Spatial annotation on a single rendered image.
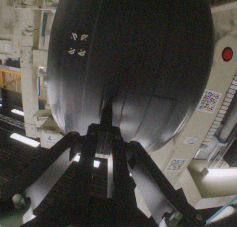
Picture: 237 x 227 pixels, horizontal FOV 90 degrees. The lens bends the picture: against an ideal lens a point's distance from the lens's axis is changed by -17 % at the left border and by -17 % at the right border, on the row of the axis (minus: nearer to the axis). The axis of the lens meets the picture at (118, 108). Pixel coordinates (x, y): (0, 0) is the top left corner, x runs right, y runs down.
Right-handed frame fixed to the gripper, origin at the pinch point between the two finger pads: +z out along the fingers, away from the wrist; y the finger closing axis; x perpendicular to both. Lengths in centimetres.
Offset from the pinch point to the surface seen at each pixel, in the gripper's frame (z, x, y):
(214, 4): 19.2, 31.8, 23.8
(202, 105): 22.6, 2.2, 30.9
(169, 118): 3.4, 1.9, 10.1
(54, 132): 54, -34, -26
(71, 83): 2.9, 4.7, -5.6
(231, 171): 37, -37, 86
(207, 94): 22.0, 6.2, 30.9
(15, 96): 1140, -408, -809
